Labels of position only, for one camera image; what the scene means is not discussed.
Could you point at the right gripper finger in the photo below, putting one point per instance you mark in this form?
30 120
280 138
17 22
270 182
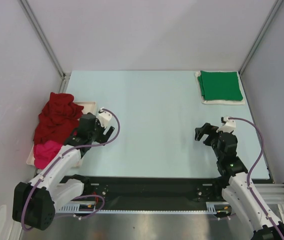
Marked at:
210 140
206 129

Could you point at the dark red t shirt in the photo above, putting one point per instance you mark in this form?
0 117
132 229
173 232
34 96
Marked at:
59 117

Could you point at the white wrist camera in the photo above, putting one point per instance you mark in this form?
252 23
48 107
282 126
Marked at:
104 117
228 125

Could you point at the pink t shirt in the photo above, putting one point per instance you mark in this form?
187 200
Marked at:
45 152

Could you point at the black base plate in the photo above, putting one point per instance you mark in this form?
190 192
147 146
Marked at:
152 193

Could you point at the white cable duct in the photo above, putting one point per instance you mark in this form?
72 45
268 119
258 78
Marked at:
205 208

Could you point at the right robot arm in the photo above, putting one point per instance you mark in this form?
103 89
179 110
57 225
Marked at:
238 188

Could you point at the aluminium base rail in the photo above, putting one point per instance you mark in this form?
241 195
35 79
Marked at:
272 193

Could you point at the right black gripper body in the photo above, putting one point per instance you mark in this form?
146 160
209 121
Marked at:
219 133

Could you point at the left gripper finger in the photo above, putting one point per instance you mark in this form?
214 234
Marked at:
102 138
109 133

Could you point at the folded green t shirt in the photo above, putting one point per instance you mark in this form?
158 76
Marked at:
219 85

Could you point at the aluminium frame post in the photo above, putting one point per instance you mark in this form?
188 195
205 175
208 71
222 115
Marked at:
64 76
265 26

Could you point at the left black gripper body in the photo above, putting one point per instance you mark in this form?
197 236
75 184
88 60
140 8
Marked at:
94 135

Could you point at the right aluminium frame post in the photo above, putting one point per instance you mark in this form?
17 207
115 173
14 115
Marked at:
265 26

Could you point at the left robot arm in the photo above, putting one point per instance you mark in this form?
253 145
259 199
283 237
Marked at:
36 202

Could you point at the folded white t shirt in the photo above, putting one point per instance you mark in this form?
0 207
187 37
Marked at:
220 101

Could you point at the left aluminium frame post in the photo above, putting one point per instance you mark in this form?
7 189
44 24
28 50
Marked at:
64 76

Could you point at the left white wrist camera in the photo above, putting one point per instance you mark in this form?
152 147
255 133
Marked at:
104 117

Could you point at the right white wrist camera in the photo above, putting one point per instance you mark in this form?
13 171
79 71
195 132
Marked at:
228 125

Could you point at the white plastic tray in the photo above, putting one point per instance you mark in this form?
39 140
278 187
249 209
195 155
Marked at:
89 107

